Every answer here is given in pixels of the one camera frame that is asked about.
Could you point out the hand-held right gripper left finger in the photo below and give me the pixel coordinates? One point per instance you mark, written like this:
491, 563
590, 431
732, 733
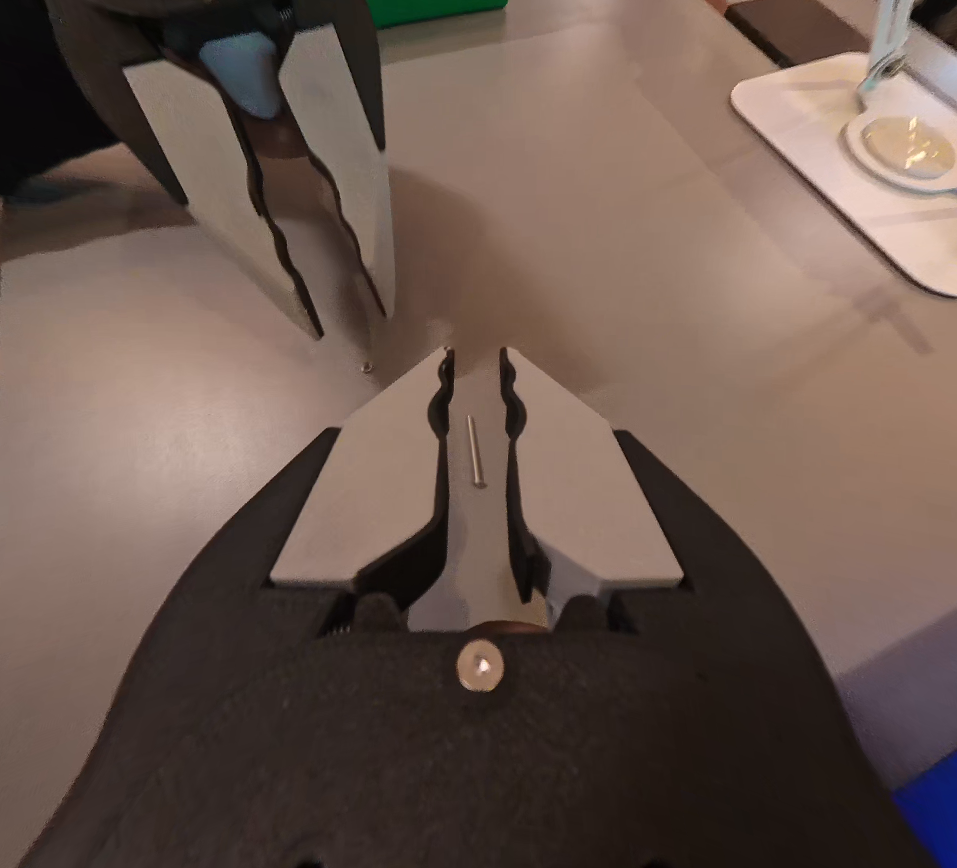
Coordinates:
374, 494

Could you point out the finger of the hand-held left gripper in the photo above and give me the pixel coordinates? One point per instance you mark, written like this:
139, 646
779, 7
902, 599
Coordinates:
202, 165
351, 195

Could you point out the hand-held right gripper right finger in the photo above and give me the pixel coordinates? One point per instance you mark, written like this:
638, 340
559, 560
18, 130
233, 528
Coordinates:
583, 502

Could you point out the long metal screw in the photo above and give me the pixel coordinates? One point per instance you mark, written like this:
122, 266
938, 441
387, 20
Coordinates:
472, 449

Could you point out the grey desk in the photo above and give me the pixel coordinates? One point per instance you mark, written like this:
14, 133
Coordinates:
673, 285

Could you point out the white tray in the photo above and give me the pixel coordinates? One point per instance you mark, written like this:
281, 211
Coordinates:
807, 120

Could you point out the blue plastic bin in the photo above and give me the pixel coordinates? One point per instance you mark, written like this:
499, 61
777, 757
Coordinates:
931, 816

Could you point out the black rectangular pad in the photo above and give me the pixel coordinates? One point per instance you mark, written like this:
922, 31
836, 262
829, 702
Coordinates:
792, 23

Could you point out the pale magnifying glass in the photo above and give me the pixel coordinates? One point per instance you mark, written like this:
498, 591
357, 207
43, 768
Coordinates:
893, 1

